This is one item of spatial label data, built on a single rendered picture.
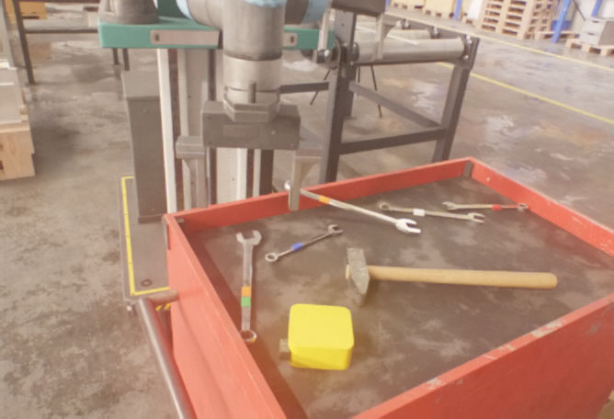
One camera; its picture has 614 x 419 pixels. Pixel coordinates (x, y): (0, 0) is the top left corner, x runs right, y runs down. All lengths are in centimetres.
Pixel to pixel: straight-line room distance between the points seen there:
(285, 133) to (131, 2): 80
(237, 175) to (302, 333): 125
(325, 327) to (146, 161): 135
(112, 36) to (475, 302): 106
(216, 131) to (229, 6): 16
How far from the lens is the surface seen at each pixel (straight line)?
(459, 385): 60
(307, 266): 75
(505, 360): 65
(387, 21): 114
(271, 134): 63
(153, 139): 181
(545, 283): 83
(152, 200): 192
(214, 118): 62
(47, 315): 212
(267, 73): 59
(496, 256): 88
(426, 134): 318
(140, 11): 135
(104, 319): 204
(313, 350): 58
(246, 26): 58
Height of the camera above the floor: 136
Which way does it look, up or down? 28 degrees down
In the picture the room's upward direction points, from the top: 5 degrees clockwise
